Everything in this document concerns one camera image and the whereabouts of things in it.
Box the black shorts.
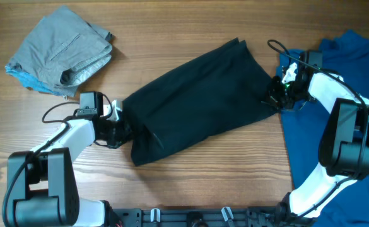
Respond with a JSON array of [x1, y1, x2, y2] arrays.
[[122, 38, 276, 166]]

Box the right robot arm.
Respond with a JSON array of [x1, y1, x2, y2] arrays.
[[263, 50, 369, 226]]

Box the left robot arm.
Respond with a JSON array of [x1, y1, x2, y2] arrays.
[[2, 91, 124, 226]]

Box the blue shirt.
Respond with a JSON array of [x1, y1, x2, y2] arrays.
[[267, 31, 369, 226]]

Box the folded grey shorts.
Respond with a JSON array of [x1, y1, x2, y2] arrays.
[[6, 6, 113, 97]]

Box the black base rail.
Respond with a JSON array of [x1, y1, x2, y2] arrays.
[[114, 207, 285, 227]]

